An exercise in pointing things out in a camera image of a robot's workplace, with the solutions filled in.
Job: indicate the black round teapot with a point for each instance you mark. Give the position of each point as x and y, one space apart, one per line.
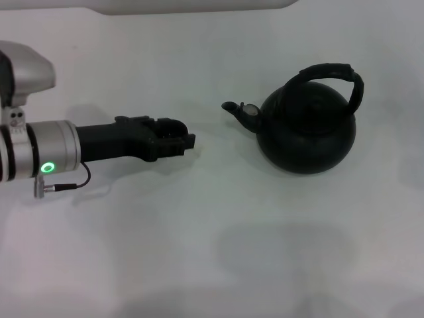
308 139

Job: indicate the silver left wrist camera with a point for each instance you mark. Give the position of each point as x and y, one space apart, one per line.
30 69

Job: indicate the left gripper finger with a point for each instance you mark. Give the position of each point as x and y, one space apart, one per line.
132 120
172 147

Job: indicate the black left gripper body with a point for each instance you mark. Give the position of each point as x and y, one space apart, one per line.
109 142

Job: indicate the small black teacup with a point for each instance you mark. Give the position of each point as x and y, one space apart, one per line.
172 124

